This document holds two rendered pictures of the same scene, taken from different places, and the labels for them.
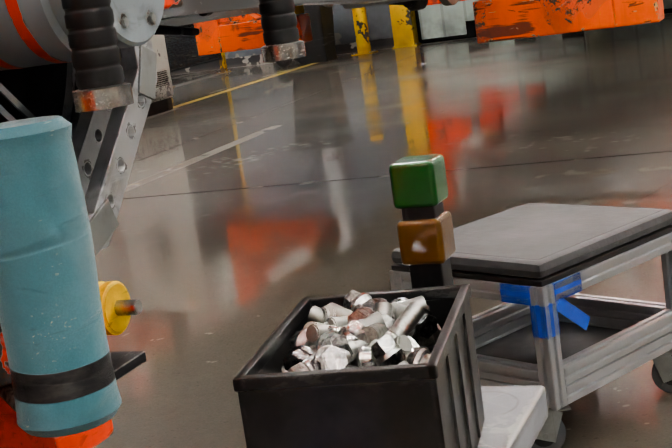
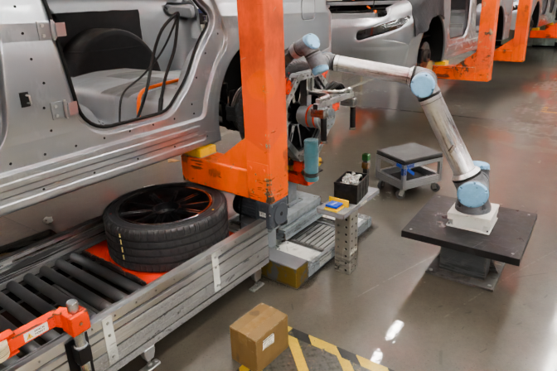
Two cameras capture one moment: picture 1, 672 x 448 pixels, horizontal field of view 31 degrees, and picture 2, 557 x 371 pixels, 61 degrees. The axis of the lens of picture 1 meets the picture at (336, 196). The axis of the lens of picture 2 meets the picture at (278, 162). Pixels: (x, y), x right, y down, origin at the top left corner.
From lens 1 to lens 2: 181 cm
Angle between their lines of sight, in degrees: 17
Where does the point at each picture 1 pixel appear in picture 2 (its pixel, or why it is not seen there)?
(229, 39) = not seen: hidden behind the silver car
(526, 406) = (375, 191)
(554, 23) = (455, 76)
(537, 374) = (400, 182)
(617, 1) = (476, 73)
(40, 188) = (312, 150)
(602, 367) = (415, 183)
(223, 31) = not seen: hidden behind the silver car
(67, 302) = (314, 165)
